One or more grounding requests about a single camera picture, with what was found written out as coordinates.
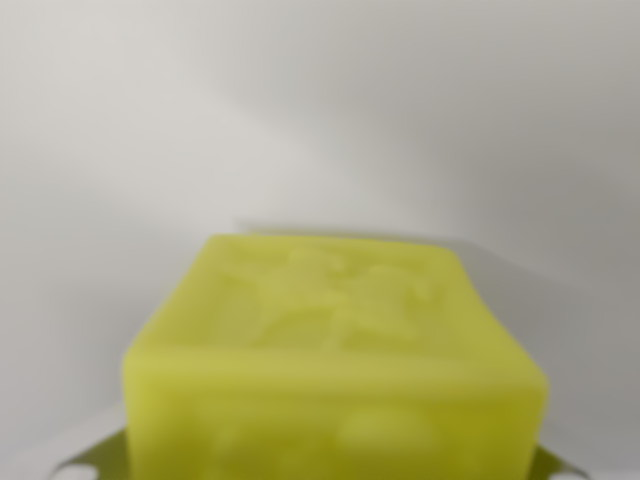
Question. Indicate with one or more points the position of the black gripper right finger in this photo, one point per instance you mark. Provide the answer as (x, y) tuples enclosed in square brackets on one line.
[(555, 465)]

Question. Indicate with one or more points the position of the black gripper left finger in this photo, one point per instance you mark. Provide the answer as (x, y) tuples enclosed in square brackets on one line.
[(95, 457)]

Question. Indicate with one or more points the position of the yellow embossed cube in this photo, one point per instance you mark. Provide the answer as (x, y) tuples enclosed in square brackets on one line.
[(335, 365)]

